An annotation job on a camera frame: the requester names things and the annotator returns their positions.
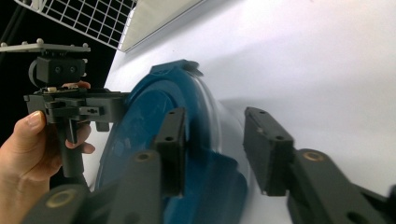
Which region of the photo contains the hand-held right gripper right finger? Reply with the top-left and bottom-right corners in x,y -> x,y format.
242,105 -> 396,224

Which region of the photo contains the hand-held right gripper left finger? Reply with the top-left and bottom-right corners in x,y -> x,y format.
106,106 -> 189,224

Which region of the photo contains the dark teal container lid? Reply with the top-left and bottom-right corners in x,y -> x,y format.
93,59 -> 250,224

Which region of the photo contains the white wire shelf rack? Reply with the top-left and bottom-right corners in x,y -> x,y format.
13,0 -> 207,53

